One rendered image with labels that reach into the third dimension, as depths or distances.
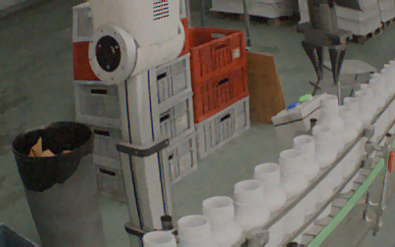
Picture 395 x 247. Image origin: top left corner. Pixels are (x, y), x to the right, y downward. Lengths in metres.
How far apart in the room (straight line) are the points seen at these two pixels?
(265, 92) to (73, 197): 2.19
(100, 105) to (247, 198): 2.59
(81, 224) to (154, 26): 1.31
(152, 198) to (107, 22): 0.48
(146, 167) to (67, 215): 1.03
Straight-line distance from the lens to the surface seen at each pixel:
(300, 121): 1.28
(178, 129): 3.71
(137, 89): 1.62
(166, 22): 1.59
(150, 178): 1.68
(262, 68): 4.38
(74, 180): 2.58
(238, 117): 4.36
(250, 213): 0.86
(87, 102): 3.46
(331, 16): 1.04
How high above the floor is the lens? 1.52
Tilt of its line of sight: 19 degrees down
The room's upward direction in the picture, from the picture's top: 4 degrees counter-clockwise
